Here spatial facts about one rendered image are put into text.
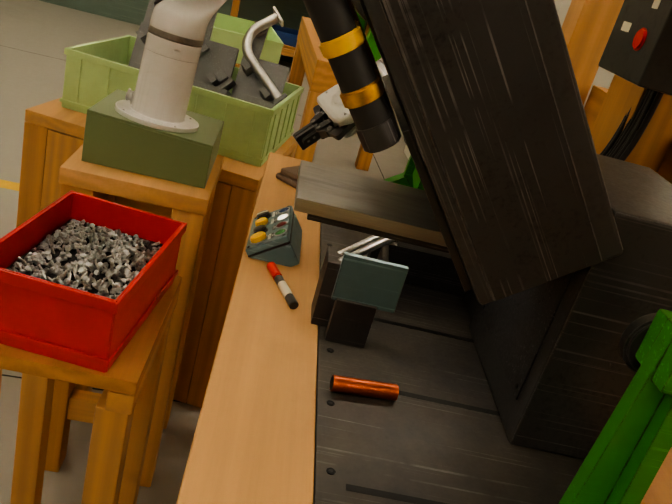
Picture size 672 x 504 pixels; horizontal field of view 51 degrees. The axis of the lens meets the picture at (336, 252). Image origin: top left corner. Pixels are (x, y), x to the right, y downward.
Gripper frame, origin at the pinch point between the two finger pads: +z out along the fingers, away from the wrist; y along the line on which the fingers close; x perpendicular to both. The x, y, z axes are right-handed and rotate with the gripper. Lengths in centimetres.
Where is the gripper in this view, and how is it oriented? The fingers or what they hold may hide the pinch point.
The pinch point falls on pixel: (306, 136)
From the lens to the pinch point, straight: 130.5
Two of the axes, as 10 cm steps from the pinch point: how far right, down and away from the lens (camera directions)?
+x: 3.8, 5.6, 7.4
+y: 4.1, 6.1, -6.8
